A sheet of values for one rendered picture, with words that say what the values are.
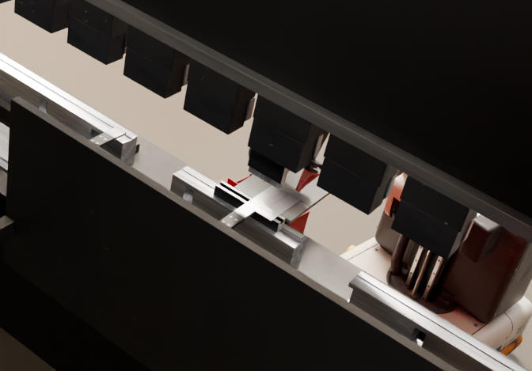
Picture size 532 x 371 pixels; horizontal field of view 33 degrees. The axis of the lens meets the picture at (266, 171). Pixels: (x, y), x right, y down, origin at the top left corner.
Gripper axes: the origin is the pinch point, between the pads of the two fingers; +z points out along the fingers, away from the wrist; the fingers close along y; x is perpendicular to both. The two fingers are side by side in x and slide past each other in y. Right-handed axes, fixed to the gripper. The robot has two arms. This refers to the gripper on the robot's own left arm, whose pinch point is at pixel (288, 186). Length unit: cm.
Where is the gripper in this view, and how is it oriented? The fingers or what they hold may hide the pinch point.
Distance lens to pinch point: 234.5
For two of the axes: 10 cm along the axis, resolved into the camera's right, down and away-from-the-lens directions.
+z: -4.6, 8.7, 1.6
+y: 7.8, 4.8, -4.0
